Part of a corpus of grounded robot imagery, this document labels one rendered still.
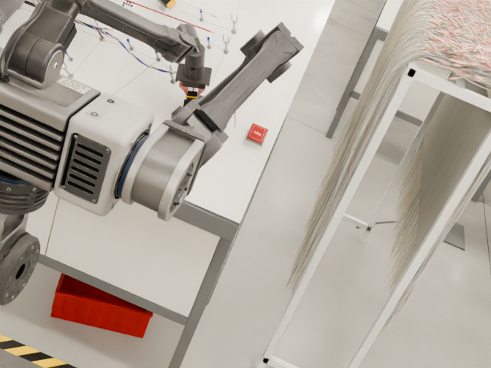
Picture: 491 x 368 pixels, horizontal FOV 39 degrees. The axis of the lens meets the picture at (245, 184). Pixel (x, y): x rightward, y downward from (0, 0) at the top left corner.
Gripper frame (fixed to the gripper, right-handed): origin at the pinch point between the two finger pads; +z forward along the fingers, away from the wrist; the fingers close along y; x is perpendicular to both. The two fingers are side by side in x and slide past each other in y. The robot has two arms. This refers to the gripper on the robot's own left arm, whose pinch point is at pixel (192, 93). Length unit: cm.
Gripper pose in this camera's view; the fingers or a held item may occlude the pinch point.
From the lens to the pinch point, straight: 215.4
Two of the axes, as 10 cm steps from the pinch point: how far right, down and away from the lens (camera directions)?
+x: -1.1, 8.3, -5.4
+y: -9.9, -1.4, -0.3
